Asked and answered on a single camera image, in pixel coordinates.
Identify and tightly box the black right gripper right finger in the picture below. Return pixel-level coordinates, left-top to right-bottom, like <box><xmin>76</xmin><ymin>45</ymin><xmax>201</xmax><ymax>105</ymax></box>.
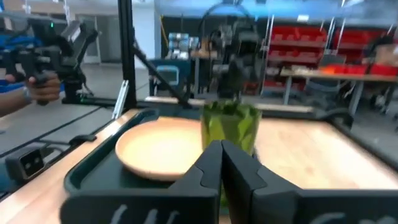
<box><xmin>221</xmin><ymin>140</ymin><xmax>398</xmax><ymax>224</ymax></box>

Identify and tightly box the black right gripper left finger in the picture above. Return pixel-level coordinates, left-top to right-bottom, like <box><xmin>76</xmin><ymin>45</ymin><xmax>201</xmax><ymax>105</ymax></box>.
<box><xmin>60</xmin><ymin>139</ymin><xmax>224</xmax><ymax>224</ymax></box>

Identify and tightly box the green faceted cup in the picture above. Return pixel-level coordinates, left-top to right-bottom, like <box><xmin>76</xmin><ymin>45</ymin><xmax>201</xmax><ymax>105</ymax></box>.
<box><xmin>200</xmin><ymin>101</ymin><xmax>262</xmax><ymax>208</ymax></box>

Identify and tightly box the orange round plate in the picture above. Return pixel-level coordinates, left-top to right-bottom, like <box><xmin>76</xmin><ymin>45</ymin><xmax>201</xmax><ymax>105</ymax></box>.
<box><xmin>114</xmin><ymin>119</ymin><xmax>206</xmax><ymax>182</ymax></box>

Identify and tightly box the person's forearm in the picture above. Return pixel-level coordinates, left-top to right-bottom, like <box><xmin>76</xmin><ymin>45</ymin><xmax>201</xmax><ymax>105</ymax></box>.
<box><xmin>0</xmin><ymin>86</ymin><xmax>32</xmax><ymax>118</ymax></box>

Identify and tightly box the dark green tray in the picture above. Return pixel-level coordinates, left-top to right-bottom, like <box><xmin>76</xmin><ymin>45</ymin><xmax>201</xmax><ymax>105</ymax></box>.
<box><xmin>63</xmin><ymin>107</ymin><xmax>208</xmax><ymax>195</ymax></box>

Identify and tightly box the red storage bin shelf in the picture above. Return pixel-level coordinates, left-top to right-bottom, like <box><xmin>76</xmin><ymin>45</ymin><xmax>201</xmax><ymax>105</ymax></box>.
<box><xmin>267</xmin><ymin>26</ymin><xmax>398</xmax><ymax>77</ymax></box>

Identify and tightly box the wooden workbench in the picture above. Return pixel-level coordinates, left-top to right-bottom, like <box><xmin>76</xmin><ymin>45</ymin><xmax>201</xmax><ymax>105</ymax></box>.
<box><xmin>279</xmin><ymin>67</ymin><xmax>398</xmax><ymax>116</ymax></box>

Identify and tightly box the silver aluminium bar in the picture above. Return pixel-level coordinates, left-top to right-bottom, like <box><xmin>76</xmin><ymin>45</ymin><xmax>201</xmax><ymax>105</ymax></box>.
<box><xmin>111</xmin><ymin>79</ymin><xmax>130</xmax><ymax>121</ymax></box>

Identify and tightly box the small black box device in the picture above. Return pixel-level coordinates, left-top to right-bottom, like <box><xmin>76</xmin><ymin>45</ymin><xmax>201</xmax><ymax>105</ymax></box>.
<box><xmin>4</xmin><ymin>146</ymin><xmax>47</xmax><ymax>184</ymax></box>

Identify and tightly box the person's hand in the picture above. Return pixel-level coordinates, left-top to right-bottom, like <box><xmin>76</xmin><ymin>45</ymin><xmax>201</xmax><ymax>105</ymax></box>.
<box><xmin>27</xmin><ymin>73</ymin><xmax>62</xmax><ymax>106</ymax></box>

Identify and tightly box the person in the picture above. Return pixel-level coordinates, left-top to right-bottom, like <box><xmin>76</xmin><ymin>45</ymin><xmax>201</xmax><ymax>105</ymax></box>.
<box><xmin>0</xmin><ymin>32</ymin><xmax>35</xmax><ymax>94</ymax></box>

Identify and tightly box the black aluminium frame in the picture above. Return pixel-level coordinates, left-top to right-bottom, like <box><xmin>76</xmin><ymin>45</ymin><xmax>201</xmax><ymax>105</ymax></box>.
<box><xmin>62</xmin><ymin>0</ymin><xmax>398</xmax><ymax>170</ymax></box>

